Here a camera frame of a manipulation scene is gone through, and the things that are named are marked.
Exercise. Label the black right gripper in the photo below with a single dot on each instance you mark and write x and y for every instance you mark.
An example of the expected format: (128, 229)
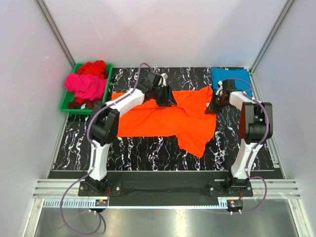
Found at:
(211, 109)

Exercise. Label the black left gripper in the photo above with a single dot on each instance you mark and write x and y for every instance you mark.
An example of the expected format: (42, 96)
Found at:
(169, 98)

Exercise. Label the orange t shirt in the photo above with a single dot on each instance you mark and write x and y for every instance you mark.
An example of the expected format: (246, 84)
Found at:
(160, 118)

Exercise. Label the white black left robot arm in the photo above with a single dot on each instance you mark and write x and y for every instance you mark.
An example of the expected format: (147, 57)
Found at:
(104, 125)

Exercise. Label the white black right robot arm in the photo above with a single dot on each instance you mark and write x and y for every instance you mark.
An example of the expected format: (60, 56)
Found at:
(255, 127)

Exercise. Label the folded blue t shirt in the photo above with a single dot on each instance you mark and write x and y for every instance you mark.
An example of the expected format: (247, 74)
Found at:
(243, 83)

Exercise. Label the red t shirt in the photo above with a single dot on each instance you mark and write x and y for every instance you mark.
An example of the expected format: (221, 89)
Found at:
(97, 68)

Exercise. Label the dark maroon t shirt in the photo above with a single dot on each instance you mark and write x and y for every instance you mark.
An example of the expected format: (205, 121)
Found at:
(81, 104)

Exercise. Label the pink t shirt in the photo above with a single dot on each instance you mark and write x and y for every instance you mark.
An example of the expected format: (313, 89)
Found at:
(88, 87)

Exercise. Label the green plastic bin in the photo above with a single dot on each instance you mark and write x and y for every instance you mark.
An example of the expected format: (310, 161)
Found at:
(69, 97)

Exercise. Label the right connector box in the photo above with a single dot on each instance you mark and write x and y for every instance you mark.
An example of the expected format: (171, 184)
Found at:
(235, 204)

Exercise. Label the connector box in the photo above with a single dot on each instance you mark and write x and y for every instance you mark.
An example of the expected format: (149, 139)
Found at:
(101, 202)
(235, 204)

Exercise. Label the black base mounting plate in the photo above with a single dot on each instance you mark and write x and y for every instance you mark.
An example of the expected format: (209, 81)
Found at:
(162, 192)

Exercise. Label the left connector box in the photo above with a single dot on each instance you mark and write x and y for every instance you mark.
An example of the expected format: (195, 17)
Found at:
(101, 202)

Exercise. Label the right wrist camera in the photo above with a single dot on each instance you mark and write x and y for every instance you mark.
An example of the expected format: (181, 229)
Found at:
(219, 87)

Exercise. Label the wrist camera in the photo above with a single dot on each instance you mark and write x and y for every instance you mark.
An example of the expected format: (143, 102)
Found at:
(157, 79)
(219, 87)

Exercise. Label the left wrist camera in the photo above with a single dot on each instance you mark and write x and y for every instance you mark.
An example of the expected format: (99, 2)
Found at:
(157, 79)

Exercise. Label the aluminium frame rail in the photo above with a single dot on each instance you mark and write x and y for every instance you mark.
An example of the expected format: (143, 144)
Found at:
(276, 188)

